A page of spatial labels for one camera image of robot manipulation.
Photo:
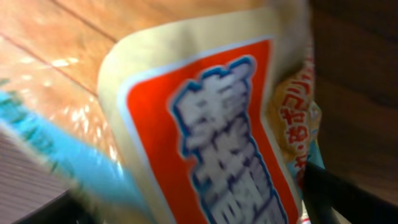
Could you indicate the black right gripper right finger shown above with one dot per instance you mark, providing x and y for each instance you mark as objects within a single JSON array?
[{"x": 324, "y": 192}]

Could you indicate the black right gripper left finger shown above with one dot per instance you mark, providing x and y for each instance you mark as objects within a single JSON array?
[{"x": 62, "y": 210}]

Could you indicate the yellow snack bag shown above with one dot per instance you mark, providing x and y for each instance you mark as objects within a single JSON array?
[{"x": 164, "y": 111}]

